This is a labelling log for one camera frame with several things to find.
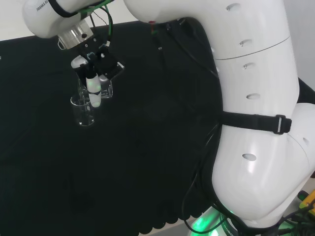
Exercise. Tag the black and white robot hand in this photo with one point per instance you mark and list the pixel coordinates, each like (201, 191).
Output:
(107, 64)

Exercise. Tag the clear glass graduated beaker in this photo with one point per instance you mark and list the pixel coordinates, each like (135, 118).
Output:
(107, 91)

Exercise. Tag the clear glass beaker with spout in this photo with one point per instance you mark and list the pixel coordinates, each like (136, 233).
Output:
(83, 115)

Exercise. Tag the black bench cloth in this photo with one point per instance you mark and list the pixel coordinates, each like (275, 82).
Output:
(73, 172)

